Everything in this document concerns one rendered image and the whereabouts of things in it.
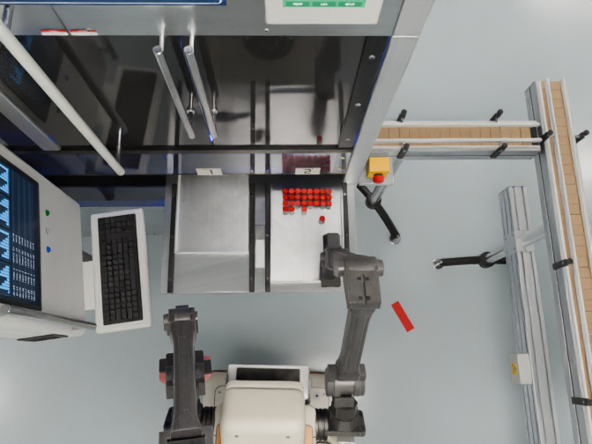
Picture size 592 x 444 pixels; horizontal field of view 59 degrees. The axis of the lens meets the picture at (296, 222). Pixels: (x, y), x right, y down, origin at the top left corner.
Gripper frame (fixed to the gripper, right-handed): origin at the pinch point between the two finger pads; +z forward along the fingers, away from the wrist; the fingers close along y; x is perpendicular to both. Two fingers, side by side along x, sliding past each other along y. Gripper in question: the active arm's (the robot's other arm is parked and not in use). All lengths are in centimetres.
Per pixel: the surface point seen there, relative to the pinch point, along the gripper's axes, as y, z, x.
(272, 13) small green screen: 23, -102, 18
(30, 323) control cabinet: -21, -31, 86
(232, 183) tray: 36, -2, 35
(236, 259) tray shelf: 7.7, 1.2, 32.5
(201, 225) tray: 20.3, -0.5, 45.5
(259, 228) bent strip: 17.3, -4.5, 24.2
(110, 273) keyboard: 4, 7, 78
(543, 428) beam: -50, 42, -87
